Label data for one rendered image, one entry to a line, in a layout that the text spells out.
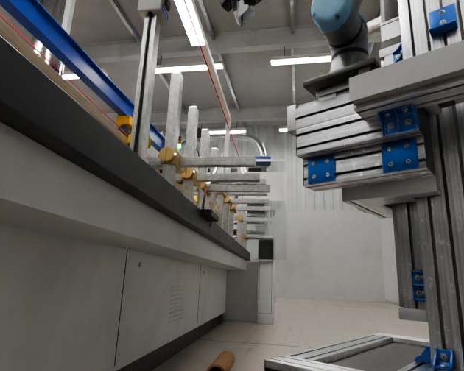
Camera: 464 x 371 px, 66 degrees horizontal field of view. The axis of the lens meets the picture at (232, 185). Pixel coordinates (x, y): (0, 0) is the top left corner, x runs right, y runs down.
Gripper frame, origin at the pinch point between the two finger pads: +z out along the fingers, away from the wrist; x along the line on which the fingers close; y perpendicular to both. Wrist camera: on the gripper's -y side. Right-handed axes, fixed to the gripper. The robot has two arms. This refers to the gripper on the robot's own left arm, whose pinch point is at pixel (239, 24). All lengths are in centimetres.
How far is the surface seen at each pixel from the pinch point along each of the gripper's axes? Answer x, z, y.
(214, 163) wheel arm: -1, 52, -8
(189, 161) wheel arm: -6, 51, -15
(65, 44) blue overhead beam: 86, -209, -379
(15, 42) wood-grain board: -65, 43, -5
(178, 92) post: -11.6, 26.9, -16.7
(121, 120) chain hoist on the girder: 235, -179, -470
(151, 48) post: -33.7, 28.0, -3.0
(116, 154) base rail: -47, 65, 9
